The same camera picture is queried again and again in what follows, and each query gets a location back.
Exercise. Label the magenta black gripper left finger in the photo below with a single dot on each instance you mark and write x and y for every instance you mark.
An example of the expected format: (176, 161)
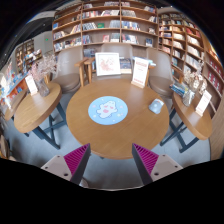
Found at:
(70, 167)

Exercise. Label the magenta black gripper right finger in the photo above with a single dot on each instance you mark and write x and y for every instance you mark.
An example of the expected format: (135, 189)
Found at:
(152, 166)

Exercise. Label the round blue cartoon mouse pad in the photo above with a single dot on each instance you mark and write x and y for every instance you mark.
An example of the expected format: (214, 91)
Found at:
(107, 110)

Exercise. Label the round wooden centre table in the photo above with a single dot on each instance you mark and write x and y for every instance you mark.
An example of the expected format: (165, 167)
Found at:
(140, 126)

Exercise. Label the round wooden table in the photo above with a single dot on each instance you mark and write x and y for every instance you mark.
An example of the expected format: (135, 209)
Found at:
(34, 114)
(199, 126)
(140, 126)

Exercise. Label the round wooden right side table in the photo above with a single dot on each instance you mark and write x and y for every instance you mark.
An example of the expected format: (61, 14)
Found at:
(199, 126)

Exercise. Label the round wooden left side table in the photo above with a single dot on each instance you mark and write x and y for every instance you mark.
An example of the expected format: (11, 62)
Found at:
(34, 114)

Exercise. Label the stack of books right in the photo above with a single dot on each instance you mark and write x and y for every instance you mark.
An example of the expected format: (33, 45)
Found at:
(178, 89)

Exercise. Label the small white sign on right table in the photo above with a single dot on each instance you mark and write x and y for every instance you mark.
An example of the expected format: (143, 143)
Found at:
(203, 103)

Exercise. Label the small white sign on table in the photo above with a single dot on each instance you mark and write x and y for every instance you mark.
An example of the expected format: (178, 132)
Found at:
(203, 103)
(31, 85)

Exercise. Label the beige armchair right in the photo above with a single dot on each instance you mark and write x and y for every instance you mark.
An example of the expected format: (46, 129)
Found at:
(160, 77)

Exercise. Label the white standing sign card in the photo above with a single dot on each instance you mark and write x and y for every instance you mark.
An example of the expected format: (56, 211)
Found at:
(140, 72)

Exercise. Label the small white sign on left table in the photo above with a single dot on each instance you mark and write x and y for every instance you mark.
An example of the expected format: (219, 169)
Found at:
(31, 85)

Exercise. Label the glass vase with dried flowers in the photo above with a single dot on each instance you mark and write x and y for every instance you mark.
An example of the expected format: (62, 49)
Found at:
(196, 83)

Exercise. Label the glass vase with pink flowers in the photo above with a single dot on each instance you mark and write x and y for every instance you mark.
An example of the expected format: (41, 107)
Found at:
(40, 70)

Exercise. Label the beige armchair left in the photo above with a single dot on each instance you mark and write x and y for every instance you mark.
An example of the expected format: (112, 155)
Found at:
(70, 69)

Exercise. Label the low book display left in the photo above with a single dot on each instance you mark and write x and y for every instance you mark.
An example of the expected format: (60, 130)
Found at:
(11, 84)

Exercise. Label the white framed pink picture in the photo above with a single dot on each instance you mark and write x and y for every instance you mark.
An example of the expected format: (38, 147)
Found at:
(107, 63)

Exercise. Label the distant wooden bookshelf left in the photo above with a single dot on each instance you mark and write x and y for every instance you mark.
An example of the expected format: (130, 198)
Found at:
(26, 55)

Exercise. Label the wooden bookshelf right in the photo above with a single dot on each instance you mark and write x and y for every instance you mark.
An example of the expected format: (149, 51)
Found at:
(186, 45)

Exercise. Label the large wooden bookshelf centre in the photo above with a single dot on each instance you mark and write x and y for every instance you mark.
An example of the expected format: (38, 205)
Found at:
(92, 23)

